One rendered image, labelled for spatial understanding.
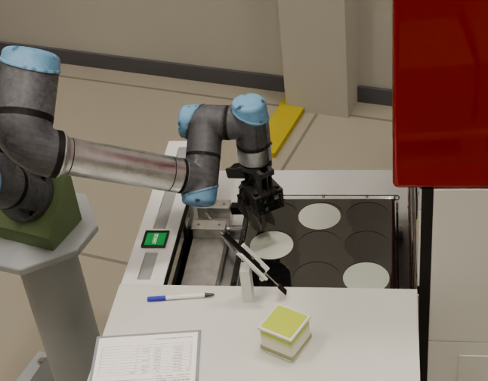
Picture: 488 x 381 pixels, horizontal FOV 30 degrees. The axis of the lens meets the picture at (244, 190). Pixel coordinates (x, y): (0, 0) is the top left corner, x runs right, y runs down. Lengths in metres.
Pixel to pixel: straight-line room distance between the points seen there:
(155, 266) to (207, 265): 0.15
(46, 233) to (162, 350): 0.62
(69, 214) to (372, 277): 0.81
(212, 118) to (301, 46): 2.16
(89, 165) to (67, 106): 2.74
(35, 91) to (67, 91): 2.90
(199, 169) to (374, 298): 0.45
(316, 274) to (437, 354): 0.31
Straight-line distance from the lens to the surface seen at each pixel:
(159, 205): 2.19
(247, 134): 1.95
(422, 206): 1.76
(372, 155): 3.95
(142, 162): 1.88
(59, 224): 2.35
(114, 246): 3.63
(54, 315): 2.55
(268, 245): 2.12
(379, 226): 2.16
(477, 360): 2.05
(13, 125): 1.80
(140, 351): 1.84
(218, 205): 2.24
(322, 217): 2.19
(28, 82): 1.81
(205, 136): 1.95
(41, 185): 2.31
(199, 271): 2.11
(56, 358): 2.68
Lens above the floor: 2.27
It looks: 37 degrees down
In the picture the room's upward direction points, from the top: 7 degrees counter-clockwise
